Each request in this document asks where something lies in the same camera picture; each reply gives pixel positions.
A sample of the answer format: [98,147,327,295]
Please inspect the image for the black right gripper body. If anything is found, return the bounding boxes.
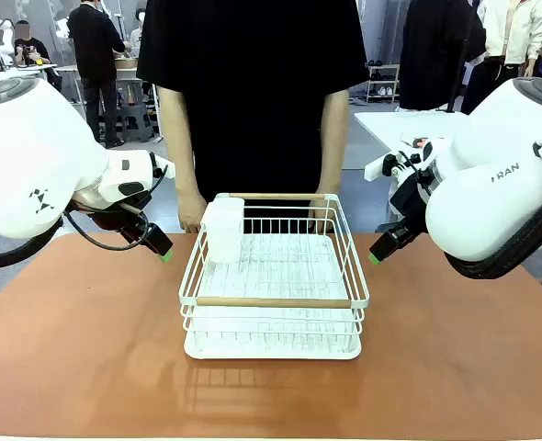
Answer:
[388,171,435,232]

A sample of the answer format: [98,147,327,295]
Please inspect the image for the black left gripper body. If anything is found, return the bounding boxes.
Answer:
[90,208,151,243]

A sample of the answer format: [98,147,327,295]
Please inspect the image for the white wire dish rack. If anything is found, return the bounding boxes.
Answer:
[178,192,371,339]

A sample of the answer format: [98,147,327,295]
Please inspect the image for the white drip tray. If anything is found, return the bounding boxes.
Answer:
[183,232,363,361]

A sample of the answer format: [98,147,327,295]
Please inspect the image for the person's right forearm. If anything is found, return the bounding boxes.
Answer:
[157,86,203,203]

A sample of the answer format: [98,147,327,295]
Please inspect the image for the person's left forearm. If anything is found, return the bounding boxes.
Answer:
[316,89,351,192]

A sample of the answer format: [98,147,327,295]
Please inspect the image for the person's right hand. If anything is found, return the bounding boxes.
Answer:
[177,192,208,235]

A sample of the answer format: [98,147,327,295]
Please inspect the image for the person's left hand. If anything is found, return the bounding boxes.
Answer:
[310,185,342,233]

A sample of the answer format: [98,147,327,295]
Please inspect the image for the white plastic cutlery holder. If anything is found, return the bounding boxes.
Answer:
[200,196,246,264]

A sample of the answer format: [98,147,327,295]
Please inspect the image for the white background table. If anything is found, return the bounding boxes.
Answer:
[353,109,470,160]

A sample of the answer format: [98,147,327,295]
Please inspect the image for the grey plastic stool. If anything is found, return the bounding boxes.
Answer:
[122,103,155,141]

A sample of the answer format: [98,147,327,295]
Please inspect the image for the white shoe rack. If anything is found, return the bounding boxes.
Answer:
[366,63,401,105]

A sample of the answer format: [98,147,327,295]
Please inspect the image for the person in dark coat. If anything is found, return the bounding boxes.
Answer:
[398,0,487,112]

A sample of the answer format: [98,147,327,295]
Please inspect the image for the person torso black t-shirt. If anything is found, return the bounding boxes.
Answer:
[136,0,371,233]

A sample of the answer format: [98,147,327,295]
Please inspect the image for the standing person black clothes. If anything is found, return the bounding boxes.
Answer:
[66,0,128,149]

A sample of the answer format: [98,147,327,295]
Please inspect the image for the white background desk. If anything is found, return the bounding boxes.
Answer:
[0,62,59,86]

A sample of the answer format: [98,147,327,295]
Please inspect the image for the person in white jacket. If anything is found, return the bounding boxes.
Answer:
[461,0,542,115]

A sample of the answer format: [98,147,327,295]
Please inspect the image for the seated person in black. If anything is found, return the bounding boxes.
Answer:
[13,19,52,66]

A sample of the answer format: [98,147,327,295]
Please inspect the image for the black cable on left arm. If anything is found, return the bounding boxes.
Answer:
[63,153,169,252]

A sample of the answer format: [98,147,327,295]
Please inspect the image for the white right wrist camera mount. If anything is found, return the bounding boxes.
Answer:
[364,136,451,183]

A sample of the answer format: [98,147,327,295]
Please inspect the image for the black corrugated hose left arm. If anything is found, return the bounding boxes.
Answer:
[0,215,65,270]

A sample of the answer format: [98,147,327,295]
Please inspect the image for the black corrugated hose arm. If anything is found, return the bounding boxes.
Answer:
[0,215,65,270]
[443,191,542,281]

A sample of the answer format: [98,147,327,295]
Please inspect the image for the black corrugated hose right arm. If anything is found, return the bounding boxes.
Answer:
[443,191,542,281]

